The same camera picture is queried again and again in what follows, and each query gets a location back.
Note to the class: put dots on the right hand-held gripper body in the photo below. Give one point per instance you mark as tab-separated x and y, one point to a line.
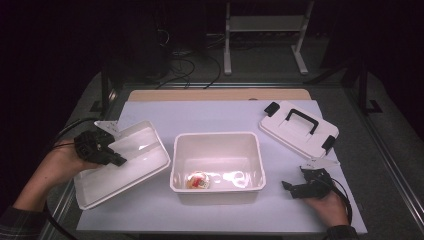
316	183

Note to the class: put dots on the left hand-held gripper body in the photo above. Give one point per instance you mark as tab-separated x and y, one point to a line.
91	146

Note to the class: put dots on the white tray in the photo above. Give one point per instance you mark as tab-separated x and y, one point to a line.
133	166

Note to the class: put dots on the white plastic storage box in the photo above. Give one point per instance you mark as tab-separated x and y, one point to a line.
216	156

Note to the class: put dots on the small red toy food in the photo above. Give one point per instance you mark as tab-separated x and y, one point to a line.
198	180

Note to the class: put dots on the person's right hand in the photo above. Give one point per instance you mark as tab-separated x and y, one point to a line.
328	208

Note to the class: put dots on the person's left hand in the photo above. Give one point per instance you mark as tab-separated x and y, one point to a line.
63	166

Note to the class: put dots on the white table mat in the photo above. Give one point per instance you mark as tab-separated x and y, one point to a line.
216	216

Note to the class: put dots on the white metal stand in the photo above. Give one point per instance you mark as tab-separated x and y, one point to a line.
266	24

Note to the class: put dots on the black metal post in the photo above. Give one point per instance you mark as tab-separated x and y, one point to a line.
105	90
363	90

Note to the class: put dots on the metal frame rail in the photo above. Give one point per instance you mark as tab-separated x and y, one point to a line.
63	206
233	84
386	156

